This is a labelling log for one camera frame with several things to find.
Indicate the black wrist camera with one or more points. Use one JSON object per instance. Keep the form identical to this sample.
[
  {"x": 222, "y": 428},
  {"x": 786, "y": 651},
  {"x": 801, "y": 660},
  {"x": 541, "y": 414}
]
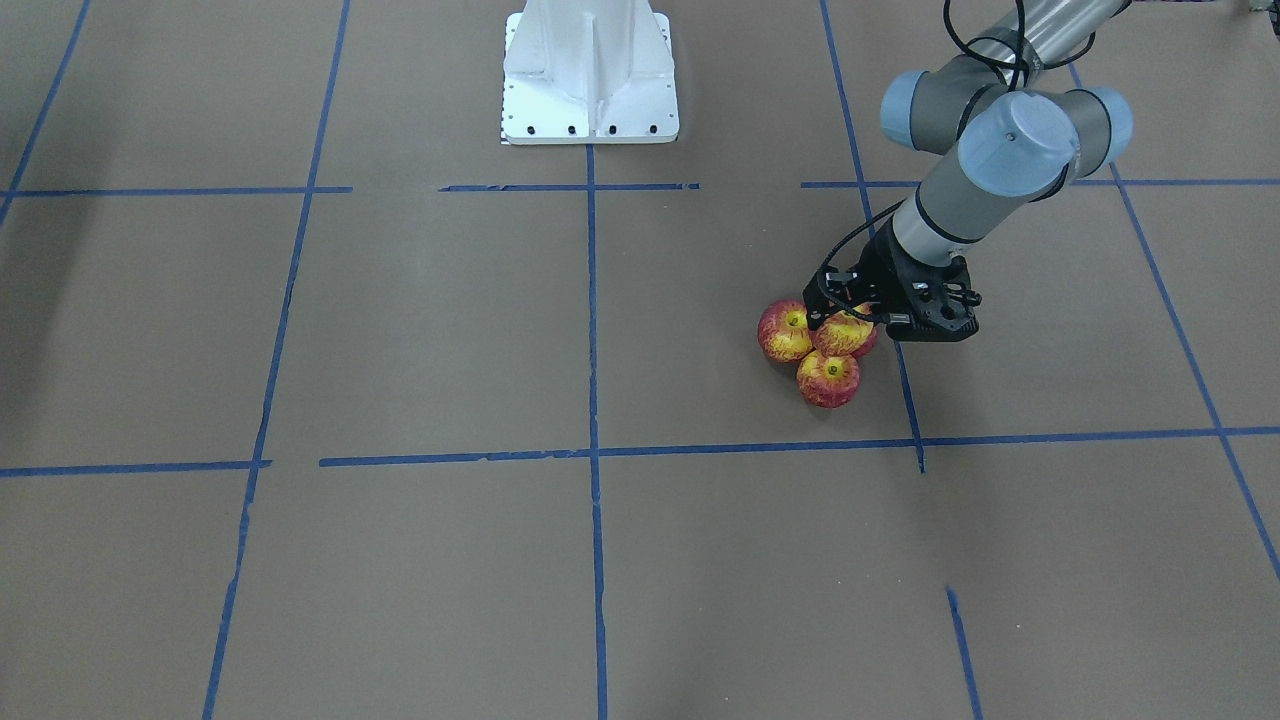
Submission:
[{"x": 941, "y": 314}]

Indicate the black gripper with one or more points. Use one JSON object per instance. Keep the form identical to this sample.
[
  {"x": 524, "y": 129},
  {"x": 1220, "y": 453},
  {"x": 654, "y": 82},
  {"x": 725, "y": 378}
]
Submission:
[{"x": 878, "y": 275}]

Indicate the red yellow apple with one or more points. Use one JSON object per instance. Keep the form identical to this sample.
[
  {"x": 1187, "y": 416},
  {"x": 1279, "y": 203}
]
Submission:
[
  {"x": 828, "y": 381},
  {"x": 783, "y": 332}
]

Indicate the red yellow apple middle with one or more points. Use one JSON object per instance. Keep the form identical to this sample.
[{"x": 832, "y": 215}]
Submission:
[{"x": 783, "y": 332}]

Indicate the red yellow apple front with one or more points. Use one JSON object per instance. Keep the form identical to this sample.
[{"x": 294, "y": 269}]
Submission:
[{"x": 828, "y": 381}]

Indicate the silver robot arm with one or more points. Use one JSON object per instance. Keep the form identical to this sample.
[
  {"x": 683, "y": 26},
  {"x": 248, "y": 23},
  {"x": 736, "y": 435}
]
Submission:
[{"x": 1001, "y": 144}]

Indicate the red yellow apple carried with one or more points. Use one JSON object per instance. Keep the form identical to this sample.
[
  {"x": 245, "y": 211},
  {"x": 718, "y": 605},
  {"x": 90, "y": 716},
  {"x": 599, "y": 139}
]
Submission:
[{"x": 844, "y": 335}]

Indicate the white camera stand column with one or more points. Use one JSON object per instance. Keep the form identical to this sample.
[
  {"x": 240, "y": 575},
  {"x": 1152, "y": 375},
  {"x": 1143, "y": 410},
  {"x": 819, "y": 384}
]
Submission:
[{"x": 579, "y": 72}]

